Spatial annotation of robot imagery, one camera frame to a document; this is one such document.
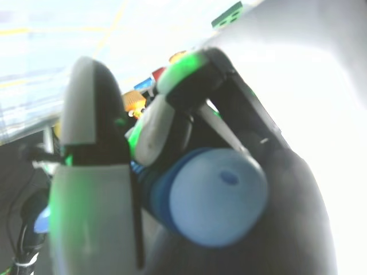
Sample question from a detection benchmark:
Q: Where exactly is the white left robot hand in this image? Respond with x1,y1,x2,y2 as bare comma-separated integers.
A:
47,47,339,275

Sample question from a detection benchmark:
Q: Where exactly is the light blue toy racket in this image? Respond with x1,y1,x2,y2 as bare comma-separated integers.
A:
130,147,269,249

